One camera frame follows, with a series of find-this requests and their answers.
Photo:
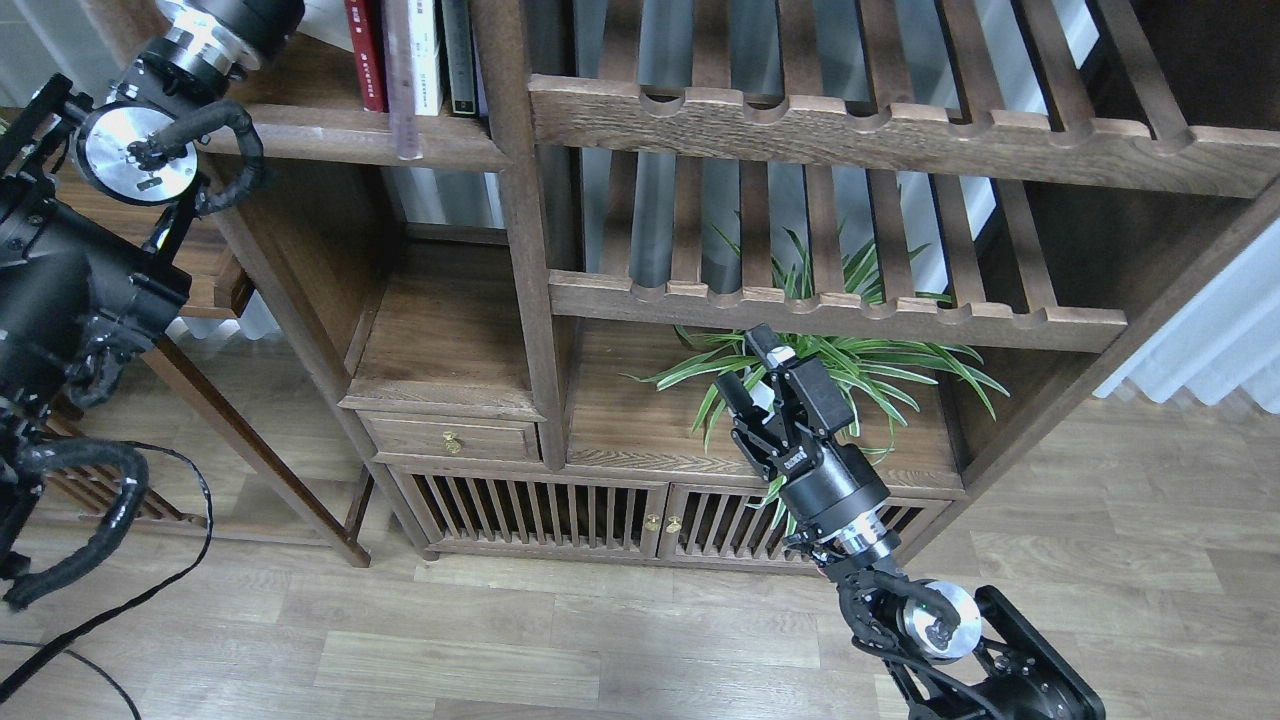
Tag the red book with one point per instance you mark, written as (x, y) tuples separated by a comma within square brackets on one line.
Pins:
[(365, 32)]

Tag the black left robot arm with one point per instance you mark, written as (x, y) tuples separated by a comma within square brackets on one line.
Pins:
[(97, 197)]

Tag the white plant pot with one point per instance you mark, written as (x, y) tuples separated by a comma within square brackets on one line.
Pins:
[(762, 396)]

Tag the dark wooden bookshelf cabinet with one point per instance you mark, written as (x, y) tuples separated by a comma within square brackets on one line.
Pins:
[(1048, 212)]

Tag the dark green upright book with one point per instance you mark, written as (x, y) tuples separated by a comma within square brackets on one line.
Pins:
[(455, 21)]

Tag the yellow-green book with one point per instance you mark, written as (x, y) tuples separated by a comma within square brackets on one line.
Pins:
[(326, 21)]

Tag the green spider plant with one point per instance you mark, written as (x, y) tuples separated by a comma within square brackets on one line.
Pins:
[(867, 372)]

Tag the brass drawer knob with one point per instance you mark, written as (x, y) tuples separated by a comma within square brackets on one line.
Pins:
[(451, 443)]

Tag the maroon book white characters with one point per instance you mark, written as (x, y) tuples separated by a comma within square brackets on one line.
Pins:
[(400, 79)]

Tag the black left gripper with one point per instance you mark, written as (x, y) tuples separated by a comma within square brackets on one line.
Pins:
[(219, 34)]

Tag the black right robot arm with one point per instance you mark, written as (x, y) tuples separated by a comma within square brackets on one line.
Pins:
[(952, 654)]

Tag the white curtain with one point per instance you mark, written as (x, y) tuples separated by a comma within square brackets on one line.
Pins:
[(1225, 338)]

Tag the white upright book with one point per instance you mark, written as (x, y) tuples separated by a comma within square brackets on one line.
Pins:
[(428, 93)]

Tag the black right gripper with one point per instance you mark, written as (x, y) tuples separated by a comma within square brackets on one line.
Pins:
[(831, 490)]

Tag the brass cabinet door knobs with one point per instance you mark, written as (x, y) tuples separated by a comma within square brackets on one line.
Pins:
[(652, 523)]

